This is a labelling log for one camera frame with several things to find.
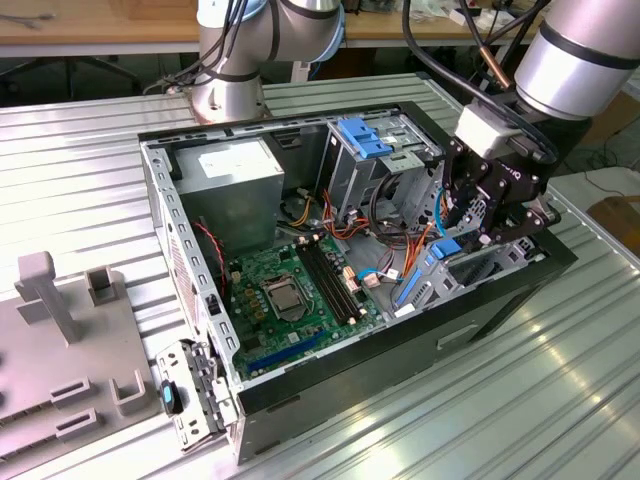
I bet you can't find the green motherboard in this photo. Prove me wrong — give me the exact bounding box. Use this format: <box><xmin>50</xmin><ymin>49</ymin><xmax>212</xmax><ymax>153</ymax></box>
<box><xmin>224</xmin><ymin>234</ymin><xmax>389</xmax><ymax>381</ymax></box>

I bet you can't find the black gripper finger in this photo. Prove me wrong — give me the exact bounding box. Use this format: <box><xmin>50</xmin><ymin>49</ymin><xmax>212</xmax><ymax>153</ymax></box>
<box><xmin>442</xmin><ymin>137</ymin><xmax>501</xmax><ymax>231</ymax></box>
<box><xmin>474</xmin><ymin>194</ymin><xmax>560</xmax><ymax>247</ymax></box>

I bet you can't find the wooden desk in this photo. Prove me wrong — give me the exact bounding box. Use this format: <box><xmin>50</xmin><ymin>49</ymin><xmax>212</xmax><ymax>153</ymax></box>
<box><xmin>0</xmin><ymin>0</ymin><xmax>551</xmax><ymax>109</ymax></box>

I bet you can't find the red orange wire bundle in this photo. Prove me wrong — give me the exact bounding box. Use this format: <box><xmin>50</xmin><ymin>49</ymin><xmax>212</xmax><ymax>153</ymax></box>
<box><xmin>322</xmin><ymin>188</ymin><xmax>437</xmax><ymax>290</ymax></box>

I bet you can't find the hard disk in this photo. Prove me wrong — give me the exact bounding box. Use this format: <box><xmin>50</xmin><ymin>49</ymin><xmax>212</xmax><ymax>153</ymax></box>
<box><xmin>393</xmin><ymin>237</ymin><xmax>501</xmax><ymax>311</ymax></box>

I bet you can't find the black RAM slot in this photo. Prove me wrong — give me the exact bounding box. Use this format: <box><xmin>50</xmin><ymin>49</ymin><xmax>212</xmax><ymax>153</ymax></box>
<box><xmin>309</xmin><ymin>237</ymin><xmax>362</xmax><ymax>319</ymax></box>
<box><xmin>314</xmin><ymin>234</ymin><xmax>367</xmax><ymax>316</ymax></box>
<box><xmin>303</xmin><ymin>240</ymin><xmax>358</xmax><ymax>323</ymax></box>
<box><xmin>298</xmin><ymin>242</ymin><xmax>354</xmax><ymax>326</ymax></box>

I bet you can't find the yellow orange wire bundle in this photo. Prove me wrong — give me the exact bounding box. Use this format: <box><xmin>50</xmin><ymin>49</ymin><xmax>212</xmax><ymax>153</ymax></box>
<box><xmin>278</xmin><ymin>195</ymin><xmax>315</xmax><ymax>227</ymax></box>

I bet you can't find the CPU socket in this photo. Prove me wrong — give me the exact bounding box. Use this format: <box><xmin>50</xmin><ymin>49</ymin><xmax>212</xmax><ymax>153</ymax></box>
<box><xmin>257</xmin><ymin>273</ymin><xmax>310</xmax><ymax>325</ymax></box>

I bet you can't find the grey parts rack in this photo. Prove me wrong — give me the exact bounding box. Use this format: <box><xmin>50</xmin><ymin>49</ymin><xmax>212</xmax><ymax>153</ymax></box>
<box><xmin>0</xmin><ymin>251</ymin><xmax>166</xmax><ymax>464</ymax></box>

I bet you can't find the silver card retention bracket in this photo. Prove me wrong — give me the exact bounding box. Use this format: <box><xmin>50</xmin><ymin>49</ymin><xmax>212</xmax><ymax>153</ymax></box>
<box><xmin>154</xmin><ymin>338</ymin><xmax>240</xmax><ymax>455</ymax></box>

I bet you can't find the black stand pole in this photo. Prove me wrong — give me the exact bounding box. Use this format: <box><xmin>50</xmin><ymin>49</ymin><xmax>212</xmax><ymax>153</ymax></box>
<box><xmin>499</xmin><ymin>0</ymin><xmax>549</xmax><ymax>66</ymax></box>

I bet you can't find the blue plastic drive latch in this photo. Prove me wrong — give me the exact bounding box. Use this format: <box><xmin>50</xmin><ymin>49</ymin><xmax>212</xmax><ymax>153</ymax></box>
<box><xmin>337</xmin><ymin>117</ymin><xmax>397</xmax><ymax>159</ymax></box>

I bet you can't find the brown cardboard box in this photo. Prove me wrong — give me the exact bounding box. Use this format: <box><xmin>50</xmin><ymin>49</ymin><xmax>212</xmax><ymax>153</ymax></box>
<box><xmin>585</xmin><ymin>194</ymin><xmax>640</xmax><ymax>254</ymax></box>

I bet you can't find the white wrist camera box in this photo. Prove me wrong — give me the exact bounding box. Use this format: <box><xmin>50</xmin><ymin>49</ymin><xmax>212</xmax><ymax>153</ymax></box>
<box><xmin>453</xmin><ymin>103</ymin><xmax>519</xmax><ymax>157</ymax></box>

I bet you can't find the black PC case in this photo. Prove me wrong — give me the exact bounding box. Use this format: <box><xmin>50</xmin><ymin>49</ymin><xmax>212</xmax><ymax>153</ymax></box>
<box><xmin>137</xmin><ymin>99</ymin><xmax>579</xmax><ymax>466</ymax></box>

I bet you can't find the red black fan wire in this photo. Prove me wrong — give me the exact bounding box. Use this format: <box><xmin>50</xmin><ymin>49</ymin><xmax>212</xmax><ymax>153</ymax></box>
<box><xmin>193</xmin><ymin>222</ymin><xmax>230</xmax><ymax>297</ymax></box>

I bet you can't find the silver power supply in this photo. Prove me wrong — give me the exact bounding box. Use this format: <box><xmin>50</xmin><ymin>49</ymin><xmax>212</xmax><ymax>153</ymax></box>
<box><xmin>172</xmin><ymin>137</ymin><xmax>286</xmax><ymax>261</ymax></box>

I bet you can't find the blue data wire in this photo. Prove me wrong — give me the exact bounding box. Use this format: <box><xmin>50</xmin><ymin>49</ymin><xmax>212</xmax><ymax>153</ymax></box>
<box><xmin>358</xmin><ymin>268</ymin><xmax>402</xmax><ymax>287</ymax></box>
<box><xmin>434</xmin><ymin>189</ymin><xmax>450</xmax><ymax>237</ymax></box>

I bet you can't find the blue expansion slot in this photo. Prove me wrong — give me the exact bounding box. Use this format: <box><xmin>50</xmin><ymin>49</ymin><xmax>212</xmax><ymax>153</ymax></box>
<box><xmin>247</xmin><ymin>329</ymin><xmax>327</xmax><ymax>374</ymax></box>

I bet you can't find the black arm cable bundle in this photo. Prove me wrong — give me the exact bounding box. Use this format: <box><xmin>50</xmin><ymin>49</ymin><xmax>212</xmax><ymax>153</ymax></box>
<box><xmin>197</xmin><ymin>0</ymin><xmax>281</xmax><ymax>89</ymax></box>
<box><xmin>402</xmin><ymin>0</ymin><xmax>561</xmax><ymax>166</ymax></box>

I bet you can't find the grey metal disk bay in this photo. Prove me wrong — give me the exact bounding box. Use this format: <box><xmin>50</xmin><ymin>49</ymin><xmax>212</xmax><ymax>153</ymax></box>
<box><xmin>394</xmin><ymin>158</ymin><xmax>547</xmax><ymax>321</ymax></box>

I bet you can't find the silver drive cage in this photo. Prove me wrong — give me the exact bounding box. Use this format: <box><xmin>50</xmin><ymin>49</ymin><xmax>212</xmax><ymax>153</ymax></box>
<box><xmin>319</xmin><ymin>115</ymin><xmax>445</xmax><ymax>232</ymax></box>

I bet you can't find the copper cable connector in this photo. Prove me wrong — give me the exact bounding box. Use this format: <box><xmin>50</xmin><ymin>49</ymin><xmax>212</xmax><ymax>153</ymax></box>
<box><xmin>477</xmin><ymin>43</ymin><xmax>515</xmax><ymax>92</ymax></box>

